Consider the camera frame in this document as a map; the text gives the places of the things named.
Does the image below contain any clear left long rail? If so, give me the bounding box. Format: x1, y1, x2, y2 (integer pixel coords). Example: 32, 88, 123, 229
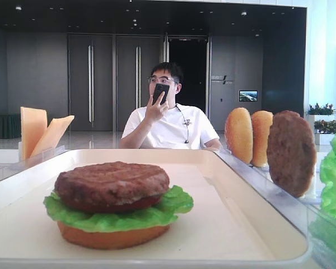
0, 146, 67, 182

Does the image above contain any black smartphone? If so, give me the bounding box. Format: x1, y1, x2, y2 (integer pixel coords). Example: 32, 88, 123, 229
152, 83, 170, 105

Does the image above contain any bottom bun on tray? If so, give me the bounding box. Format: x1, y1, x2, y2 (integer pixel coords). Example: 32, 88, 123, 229
57, 221, 170, 250

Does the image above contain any meat patty on burger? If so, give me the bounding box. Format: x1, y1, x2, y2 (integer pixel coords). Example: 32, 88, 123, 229
54, 161, 170, 205

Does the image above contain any orange cheese slice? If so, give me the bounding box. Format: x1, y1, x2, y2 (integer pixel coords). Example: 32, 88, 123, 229
30, 115, 74, 157
20, 106, 48, 160

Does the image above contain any standing meat patty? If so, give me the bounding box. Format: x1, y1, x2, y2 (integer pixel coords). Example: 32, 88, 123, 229
267, 110, 316, 198

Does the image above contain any wall display screen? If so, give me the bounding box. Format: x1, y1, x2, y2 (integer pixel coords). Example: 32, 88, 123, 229
239, 90, 258, 102

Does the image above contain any lettuce leaf on burger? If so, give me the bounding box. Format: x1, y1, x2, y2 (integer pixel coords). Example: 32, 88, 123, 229
43, 185, 194, 233

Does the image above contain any standing bun slice near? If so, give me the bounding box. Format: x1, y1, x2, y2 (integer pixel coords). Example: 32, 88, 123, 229
251, 110, 273, 167

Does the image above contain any standing orange cheese slice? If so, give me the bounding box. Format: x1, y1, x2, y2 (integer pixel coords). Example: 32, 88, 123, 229
20, 106, 48, 160

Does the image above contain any seated man white shirt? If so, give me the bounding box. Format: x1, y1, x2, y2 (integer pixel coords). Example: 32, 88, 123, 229
119, 62, 221, 151

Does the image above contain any standing bun slice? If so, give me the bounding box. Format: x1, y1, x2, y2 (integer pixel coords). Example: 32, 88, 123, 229
251, 110, 273, 167
225, 108, 253, 164

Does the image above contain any standing bun slice far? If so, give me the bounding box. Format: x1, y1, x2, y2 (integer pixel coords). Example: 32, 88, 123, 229
225, 108, 253, 164

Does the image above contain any clear long rail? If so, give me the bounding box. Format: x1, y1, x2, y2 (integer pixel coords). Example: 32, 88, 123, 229
216, 149, 336, 268
0, 146, 67, 182

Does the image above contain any cream rectangular tray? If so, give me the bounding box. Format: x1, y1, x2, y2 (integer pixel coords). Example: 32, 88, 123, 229
0, 149, 312, 268

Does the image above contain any potted plants white planter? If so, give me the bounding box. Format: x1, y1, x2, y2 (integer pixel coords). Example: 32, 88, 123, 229
307, 103, 336, 146

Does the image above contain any clear right long rail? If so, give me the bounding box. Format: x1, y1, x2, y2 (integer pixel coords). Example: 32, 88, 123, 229
216, 149, 336, 268

